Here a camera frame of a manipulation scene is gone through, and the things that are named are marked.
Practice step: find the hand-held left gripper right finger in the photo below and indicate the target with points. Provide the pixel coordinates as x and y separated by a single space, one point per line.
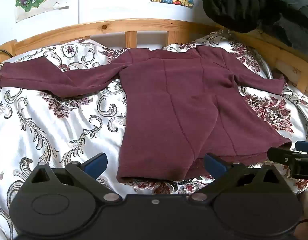
214 164

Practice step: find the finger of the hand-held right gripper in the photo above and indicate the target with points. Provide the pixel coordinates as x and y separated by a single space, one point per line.
305 146
279 155

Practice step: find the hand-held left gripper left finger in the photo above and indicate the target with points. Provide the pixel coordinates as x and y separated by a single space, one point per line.
96 164

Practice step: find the maroon long-sleeve shirt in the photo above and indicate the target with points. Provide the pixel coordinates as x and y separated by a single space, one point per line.
169 105

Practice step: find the white floral bedspread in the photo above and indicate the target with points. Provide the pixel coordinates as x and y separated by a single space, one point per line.
68 120

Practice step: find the dark green jacket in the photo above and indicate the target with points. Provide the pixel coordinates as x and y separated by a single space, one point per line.
231 5

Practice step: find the wooden bed frame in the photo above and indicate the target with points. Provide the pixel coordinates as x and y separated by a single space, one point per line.
106 26

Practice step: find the white wall conduit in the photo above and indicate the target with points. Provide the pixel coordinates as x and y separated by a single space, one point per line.
80 2

